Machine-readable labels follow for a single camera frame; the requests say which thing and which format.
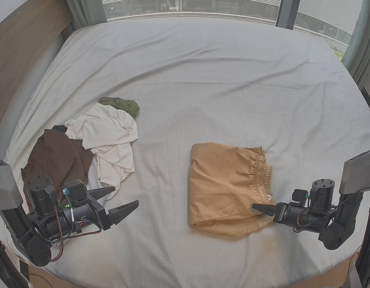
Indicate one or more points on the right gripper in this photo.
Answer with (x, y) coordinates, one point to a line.
(293, 214)

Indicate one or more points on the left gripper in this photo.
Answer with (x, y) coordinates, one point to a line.
(85, 216)

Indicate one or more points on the tan shorts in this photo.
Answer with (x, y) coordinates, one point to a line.
(221, 184)

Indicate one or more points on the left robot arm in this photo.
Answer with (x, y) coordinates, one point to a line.
(37, 190)

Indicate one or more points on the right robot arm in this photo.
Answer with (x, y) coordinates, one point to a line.
(353, 172)

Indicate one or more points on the white garment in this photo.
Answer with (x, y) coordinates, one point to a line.
(109, 136)

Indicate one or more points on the brown garment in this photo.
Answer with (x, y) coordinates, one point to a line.
(58, 154)

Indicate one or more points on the black garment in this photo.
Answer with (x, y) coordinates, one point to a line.
(59, 129)

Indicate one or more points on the green garment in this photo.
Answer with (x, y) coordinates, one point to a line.
(125, 105)

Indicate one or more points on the bed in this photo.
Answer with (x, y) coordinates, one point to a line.
(203, 70)

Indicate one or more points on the grey-green curtain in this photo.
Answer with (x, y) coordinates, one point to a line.
(82, 1)
(363, 40)

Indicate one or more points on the window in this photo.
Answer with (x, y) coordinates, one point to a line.
(203, 4)

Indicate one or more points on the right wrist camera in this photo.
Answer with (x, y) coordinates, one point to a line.
(300, 196)

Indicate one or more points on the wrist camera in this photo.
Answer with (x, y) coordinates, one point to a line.
(75, 192)
(300, 196)

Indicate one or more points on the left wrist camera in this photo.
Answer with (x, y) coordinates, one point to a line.
(75, 192)

